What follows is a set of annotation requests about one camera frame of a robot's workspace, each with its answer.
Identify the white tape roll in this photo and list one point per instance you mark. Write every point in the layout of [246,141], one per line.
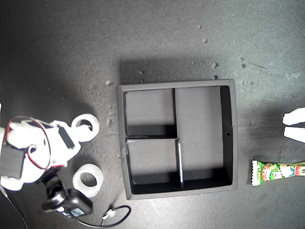
[76,179]
[95,124]

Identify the green printed snack bar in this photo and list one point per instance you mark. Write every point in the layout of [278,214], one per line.
[269,173]

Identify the black tray with wells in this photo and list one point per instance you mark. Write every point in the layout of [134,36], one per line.
[200,119]

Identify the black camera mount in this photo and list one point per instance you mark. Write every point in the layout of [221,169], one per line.
[53,190]

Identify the black camera box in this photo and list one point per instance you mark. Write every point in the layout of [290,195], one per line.
[78,202]

